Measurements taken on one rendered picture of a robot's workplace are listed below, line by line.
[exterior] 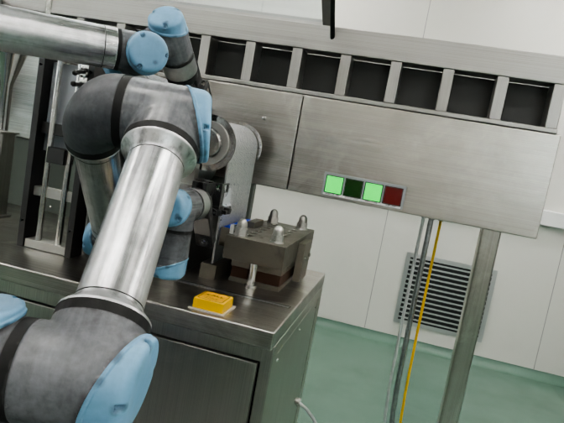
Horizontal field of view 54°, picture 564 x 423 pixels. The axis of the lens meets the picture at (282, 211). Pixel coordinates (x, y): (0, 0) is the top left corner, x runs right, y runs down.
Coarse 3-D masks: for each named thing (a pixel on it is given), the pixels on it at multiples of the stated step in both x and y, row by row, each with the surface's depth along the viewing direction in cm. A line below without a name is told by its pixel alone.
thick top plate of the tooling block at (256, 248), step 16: (272, 224) 173; (288, 224) 178; (240, 240) 141; (256, 240) 141; (288, 240) 149; (224, 256) 142; (240, 256) 141; (256, 256) 140; (272, 256) 139; (288, 256) 143
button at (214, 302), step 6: (204, 294) 123; (210, 294) 124; (216, 294) 125; (198, 300) 120; (204, 300) 119; (210, 300) 119; (216, 300) 120; (222, 300) 121; (228, 300) 122; (198, 306) 120; (204, 306) 119; (210, 306) 119; (216, 306) 119; (222, 306) 119; (228, 306) 123; (216, 312) 119; (222, 312) 119
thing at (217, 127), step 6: (216, 126) 143; (222, 126) 143; (222, 132) 143; (222, 138) 143; (228, 138) 143; (222, 144) 143; (228, 144) 143; (222, 150) 143; (216, 156) 144; (222, 156) 143; (210, 162) 144; (216, 162) 144
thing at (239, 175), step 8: (232, 168) 148; (240, 168) 154; (248, 168) 162; (232, 176) 150; (240, 176) 156; (248, 176) 164; (232, 184) 151; (240, 184) 157; (248, 184) 166; (232, 192) 152; (240, 192) 159; (248, 192) 167; (232, 200) 154; (240, 200) 160; (232, 208) 155; (240, 208) 162; (224, 216) 149; (232, 216) 157; (240, 216) 164; (224, 224) 151
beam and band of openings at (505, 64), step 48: (96, 0) 185; (192, 48) 186; (240, 48) 182; (288, 48) 174; (336, 48) 168; (384, 48) 164; (432, 48) 161; (480, 48) 158; (336, 96) 169; (384, 96) 166; (432, 96) 169; (480, 96) 166; (528, 96) 163
